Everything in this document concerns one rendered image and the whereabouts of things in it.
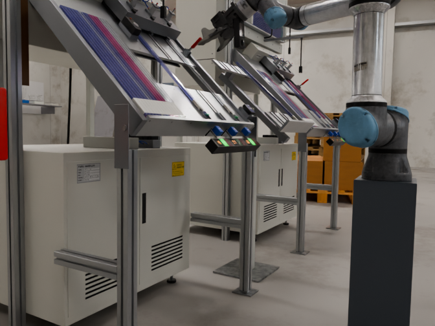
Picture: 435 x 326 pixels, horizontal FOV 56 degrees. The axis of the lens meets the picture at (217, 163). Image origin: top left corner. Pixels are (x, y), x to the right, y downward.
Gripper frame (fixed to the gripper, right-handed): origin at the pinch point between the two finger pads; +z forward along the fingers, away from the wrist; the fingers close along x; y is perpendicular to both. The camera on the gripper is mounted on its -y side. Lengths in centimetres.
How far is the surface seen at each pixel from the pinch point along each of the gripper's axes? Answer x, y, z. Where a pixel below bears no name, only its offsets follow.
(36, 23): 45, 32, 35
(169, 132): 44, -36, 8
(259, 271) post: -37, -88, 52
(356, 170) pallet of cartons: -276, -58, 37
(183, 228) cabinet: -4, -54, 56
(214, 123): 23.1, -34.9, 3.4
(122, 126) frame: 64, -35, 7
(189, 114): 31.6, -30.1, 5.8
